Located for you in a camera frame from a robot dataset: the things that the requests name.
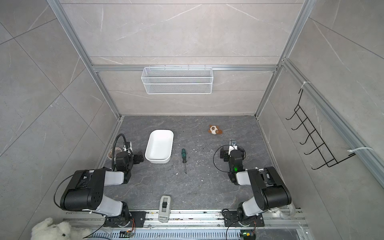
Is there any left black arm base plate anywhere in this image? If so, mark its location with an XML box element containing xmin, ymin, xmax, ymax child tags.
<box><xmin>103</xmin><ymin>211</ymin><xmax>146</xmax><ymax>228</ymax></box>

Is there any white rectangular plastic bin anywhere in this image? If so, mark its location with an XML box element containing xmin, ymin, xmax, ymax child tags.
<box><xmin>145</xmin><ymin>130</ymin><xmax>174</xmax><ymax>164</ymax></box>

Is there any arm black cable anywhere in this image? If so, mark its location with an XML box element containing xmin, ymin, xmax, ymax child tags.
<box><xmin>111</xmin><ymin>133</ymin><xmax>128</xmax><ymax>172</ymax></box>
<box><xmin>212</xmin><ymin>144</ymin><xmax>247</xmax><ymax>174</ymax></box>

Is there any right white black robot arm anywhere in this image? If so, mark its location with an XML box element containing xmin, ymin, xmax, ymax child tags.
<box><xmin>217</xmin><ymin>140</ymin><xmax>292</xmax><ymax>227</ymax></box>

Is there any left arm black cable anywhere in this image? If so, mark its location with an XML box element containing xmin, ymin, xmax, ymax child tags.
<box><xmin>111</xmin><ymin>133</ymin><xmax>128</xmax><ymax>172</ymax></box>

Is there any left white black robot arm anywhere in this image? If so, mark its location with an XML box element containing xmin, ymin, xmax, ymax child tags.
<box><xmin>60</xmin><ymin>142</ymin><xmax>146</xmax><ymax>228</ymax></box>

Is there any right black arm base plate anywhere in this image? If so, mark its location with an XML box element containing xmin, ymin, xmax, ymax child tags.
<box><xmin>221</xmin><ymin>209</ymin><xmax>265</xmax><ymax>228</ymax></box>

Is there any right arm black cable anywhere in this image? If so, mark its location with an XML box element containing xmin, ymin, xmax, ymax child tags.
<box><xmin>212</xmin><ymin>144</ymin><xmax>247</xmax><ymax>174</ymax></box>

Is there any brown white plush toy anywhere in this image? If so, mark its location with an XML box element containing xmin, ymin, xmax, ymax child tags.
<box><xmin>209</xmin><ymin>125</ymin><xmax>223</xmax><ymax>135</ymax></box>

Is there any white teddy bear plush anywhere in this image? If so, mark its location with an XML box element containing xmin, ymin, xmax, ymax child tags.
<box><xmin>31</xmin><ymin>218</ymin><xmax>92</xmax><ymax>240</ymax></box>

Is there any white wire mesh basket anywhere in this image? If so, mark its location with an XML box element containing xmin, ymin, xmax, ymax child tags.
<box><xmin>141</xmin><ymin>67</ymin><xmax>214</xmax><ymax>95</ymax></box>

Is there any green handled screwdriver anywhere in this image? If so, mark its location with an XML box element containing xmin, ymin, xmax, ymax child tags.
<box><xmin>182</xmin><ymin>149</ymin><xmax>187</xmax><ymax>174</ymax></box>

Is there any black wire hook rack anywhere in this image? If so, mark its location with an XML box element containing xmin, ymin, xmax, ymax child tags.
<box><xmin>286</xmin><ymin>89</ymin><xmax>356</xmax><ymax>170</ymax></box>

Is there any aluminium front rail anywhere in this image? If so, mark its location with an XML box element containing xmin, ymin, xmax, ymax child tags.
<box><xmin>63</xmin><ymin>210</ymin><xmax>309</xmax><ymax>230</ymax></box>

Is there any brown tape roll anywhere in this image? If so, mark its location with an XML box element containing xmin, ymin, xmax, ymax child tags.
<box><xmin>108</xmin><ymin>147</ymin><xmax>122</xmax><ymax>160</ymax></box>

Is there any grey tape dispenser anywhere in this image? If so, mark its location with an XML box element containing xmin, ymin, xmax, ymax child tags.
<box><xmin>158</xmin><ymin>195</ymin><xmax>172</xmax><ymax>223</ymax></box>

